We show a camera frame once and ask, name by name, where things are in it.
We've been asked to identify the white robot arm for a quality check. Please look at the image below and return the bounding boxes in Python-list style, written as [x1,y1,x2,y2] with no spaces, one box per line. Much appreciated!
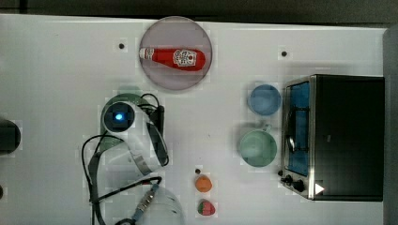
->
[89,97,185,225]

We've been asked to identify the toy strawberry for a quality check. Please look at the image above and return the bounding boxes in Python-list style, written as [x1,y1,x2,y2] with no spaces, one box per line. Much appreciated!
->
[197,200,216,217]

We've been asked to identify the orange toy fruit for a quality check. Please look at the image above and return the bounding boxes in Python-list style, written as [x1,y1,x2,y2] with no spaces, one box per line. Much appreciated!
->
[194,175,213,193]

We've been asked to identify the black toaster oven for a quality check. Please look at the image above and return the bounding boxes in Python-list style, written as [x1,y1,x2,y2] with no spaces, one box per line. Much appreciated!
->
[278,74,385,202]

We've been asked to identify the red ketchup bottle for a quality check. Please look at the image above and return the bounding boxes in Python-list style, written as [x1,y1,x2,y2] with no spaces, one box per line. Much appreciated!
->
[139,48,207,71]

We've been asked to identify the blue cup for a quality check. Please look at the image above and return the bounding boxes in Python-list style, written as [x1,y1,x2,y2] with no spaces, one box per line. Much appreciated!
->
[247,84,282,116]

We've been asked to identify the grey round plate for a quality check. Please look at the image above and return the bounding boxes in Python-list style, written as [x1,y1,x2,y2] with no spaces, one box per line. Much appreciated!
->
[139,16,212,91]

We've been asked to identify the green mug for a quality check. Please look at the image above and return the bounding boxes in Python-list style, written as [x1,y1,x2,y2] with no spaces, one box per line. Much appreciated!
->
[238,124,277,168]

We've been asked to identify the black utensil cup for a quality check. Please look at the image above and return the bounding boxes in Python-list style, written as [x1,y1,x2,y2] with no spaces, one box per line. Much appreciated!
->
[0,119,22,155]

